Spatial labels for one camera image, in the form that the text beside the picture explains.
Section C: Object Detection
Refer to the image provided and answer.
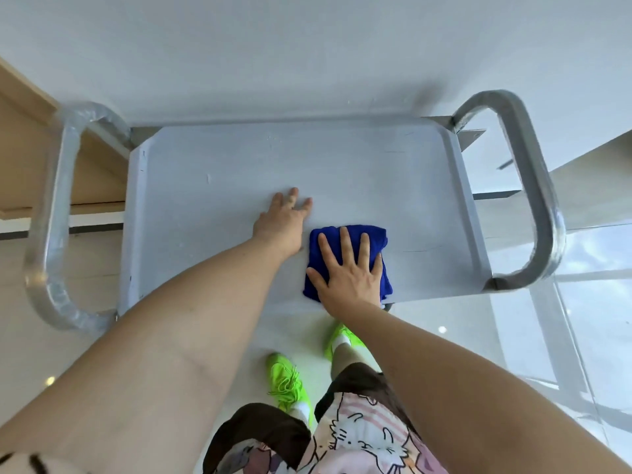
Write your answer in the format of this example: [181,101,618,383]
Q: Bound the person's right hand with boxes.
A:
[306,227,385,319]

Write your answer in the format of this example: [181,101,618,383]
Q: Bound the person's left hand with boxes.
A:
[252,187,313,257]

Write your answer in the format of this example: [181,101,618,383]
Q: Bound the blue cleaning cloth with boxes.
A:
[303,224,394,305]

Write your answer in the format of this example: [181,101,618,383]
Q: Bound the person's left forearm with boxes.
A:
[111,236,303,415]

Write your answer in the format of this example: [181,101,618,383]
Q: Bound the person's right forearm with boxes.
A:
[328,301,632,474]

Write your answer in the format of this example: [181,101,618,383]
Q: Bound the neon green right shoe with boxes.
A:
[323,323,369,363]

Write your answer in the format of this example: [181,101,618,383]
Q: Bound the neon green shoe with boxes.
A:
[267,353,315,426]
[323,323,369,363]

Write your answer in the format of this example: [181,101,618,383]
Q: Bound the stainless steel cart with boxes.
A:
[25,90,567,336]

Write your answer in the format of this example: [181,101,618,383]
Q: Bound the person's right leg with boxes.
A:
[330,342,378,382]

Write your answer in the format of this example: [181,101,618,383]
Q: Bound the neon green left shoe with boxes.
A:
[267,353,315,426]

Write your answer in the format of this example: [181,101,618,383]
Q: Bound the dark brown shorts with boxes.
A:
[202,362,413,474]

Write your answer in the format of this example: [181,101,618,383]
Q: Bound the pink cat print shirt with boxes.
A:
[224,391,451,474]

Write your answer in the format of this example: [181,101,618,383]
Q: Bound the light wooden cabinet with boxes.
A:
[0,58,131,221]

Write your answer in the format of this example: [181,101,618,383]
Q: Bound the grey window frame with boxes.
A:
[486,269,632,435]

